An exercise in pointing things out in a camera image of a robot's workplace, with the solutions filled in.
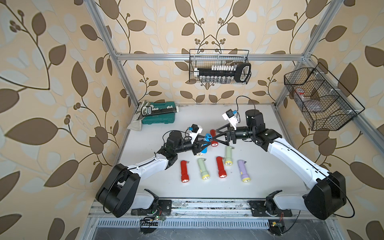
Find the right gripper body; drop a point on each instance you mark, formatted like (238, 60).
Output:
(232, 133)

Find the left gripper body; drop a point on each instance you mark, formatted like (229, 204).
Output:
(194, 147)

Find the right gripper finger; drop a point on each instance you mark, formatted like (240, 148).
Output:
(225, 142)
(224, 129)

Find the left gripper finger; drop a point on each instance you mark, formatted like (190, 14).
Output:
(207, 147)
(205, 139)

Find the red flashlight back row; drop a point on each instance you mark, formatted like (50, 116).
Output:
(214, 143)

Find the green flashlight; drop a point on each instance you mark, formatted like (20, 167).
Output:
(203, 169)
(228, 160)

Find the blue flashlight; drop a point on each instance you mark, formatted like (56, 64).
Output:
(206, 143)

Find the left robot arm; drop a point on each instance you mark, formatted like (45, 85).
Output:
(118, 193)

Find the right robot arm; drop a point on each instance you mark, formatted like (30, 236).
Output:
(327, 191)

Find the green flashlight front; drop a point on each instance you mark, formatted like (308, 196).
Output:
(203, 169)

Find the red flashlight front middle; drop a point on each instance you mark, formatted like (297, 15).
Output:
(221, 169)

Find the red flashlight front left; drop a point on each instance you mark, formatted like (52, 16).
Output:
(184, 172)

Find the purple flashlight front right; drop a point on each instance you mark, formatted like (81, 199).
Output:
(243, 171)

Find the green tool case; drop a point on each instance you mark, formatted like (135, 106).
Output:
(160, 119)

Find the socket set in basket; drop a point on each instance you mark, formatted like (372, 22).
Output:
(239, 73)

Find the socket set on case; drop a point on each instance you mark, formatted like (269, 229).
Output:
(152, 111)

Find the folded paper manual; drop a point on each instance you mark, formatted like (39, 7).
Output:
(136, 122)

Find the red item in basket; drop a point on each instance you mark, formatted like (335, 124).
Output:
(301, 92)

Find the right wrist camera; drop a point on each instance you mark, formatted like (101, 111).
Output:
(232, 117)

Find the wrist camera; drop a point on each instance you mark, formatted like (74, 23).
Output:
(232, 117)
(194, 132)

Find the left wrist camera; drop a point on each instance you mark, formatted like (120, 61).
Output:
(194, 132)

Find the black wire basket centre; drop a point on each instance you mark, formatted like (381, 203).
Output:
(205, 58)

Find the black wire basket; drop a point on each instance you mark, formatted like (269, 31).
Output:
(329, 104)
(205, 58)

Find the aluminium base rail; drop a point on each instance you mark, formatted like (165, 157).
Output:
(185, 213)

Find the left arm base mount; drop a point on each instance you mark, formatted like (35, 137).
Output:
(158, 208)

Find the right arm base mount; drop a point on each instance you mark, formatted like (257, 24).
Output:
(264, 208)

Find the black wire basket right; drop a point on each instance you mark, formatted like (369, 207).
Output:
(329, 104)

